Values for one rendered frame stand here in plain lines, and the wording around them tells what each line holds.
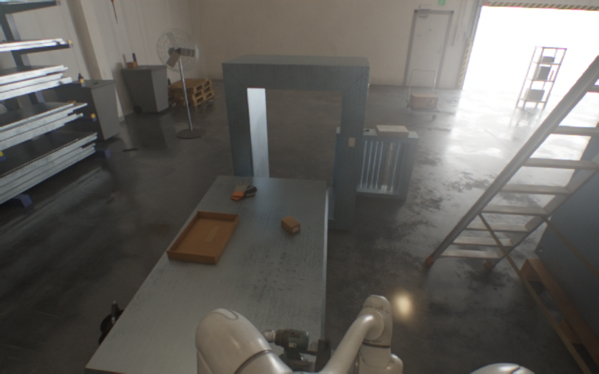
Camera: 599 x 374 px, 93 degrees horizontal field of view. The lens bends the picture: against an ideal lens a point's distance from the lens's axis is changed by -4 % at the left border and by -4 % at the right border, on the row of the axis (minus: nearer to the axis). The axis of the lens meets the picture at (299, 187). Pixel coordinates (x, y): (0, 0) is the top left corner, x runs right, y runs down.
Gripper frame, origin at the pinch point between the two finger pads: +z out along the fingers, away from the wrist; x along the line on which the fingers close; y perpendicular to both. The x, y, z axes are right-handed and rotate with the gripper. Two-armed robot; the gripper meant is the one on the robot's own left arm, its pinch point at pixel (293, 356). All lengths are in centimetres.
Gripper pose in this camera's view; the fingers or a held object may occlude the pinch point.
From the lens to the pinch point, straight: 123.3
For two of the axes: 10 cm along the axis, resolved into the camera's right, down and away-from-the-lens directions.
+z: -9.9, -0.8, 1.3
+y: 0.0, -8.7, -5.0
